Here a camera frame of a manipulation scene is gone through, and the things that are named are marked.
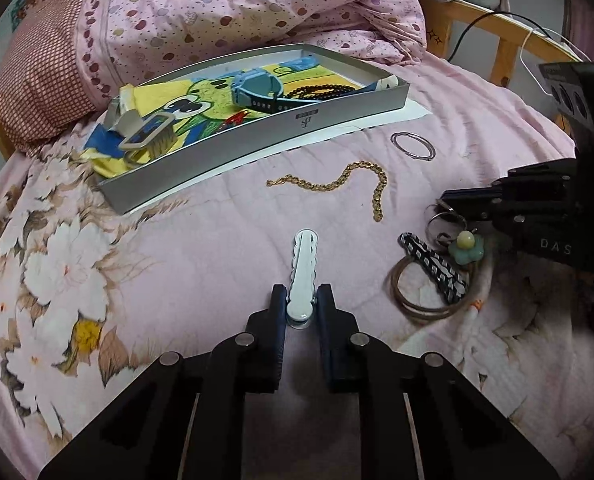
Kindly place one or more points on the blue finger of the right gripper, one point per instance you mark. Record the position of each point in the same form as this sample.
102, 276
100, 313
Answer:
473, 204

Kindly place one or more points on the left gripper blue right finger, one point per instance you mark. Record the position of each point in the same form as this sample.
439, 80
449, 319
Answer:
335, 329

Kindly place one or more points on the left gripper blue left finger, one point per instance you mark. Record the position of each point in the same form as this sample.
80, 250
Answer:
268, 328

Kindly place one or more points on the silver double ring bangle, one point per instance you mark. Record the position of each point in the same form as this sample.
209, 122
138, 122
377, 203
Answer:
414, 146

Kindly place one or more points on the black white patterned hair clip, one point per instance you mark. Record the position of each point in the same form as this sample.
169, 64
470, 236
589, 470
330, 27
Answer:
448, 280

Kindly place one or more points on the red hair clip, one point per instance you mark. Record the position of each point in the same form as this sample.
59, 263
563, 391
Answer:
236, 119

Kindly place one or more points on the blue smart watch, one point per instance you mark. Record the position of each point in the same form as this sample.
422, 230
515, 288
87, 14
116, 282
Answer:
262, 92

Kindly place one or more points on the pink floral bed sheet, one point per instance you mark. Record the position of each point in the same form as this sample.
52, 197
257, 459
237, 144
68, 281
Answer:
88, 299

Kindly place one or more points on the grey shallow cardboard box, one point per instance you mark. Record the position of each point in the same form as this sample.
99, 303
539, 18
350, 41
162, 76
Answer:
138, 185

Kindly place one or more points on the frog drawing paper liner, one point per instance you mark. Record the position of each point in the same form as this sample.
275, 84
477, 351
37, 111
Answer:
201, 105

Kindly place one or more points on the pink dotted rolled quilt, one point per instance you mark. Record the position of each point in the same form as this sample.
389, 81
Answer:
122, 42

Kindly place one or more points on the red checkered pillow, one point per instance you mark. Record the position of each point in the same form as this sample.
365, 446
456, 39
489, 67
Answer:
41, 89

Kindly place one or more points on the wooden bed rail right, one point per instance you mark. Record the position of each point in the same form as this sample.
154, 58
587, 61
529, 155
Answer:
503, 48

